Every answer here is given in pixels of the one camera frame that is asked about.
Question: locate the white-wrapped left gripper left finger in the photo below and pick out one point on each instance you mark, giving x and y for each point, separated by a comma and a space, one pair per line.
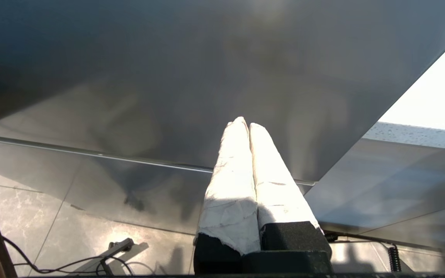
230, 193

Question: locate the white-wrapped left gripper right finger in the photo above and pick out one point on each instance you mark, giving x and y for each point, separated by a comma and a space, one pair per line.
280, 193

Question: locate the grey under-counter cabinet door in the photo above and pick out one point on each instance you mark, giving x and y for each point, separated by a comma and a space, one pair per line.
400, 185

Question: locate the grey steel cabinet front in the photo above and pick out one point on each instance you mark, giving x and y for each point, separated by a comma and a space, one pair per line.
129, 77

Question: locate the grey metal floor bracket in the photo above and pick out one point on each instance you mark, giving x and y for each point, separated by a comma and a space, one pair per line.
122, 244

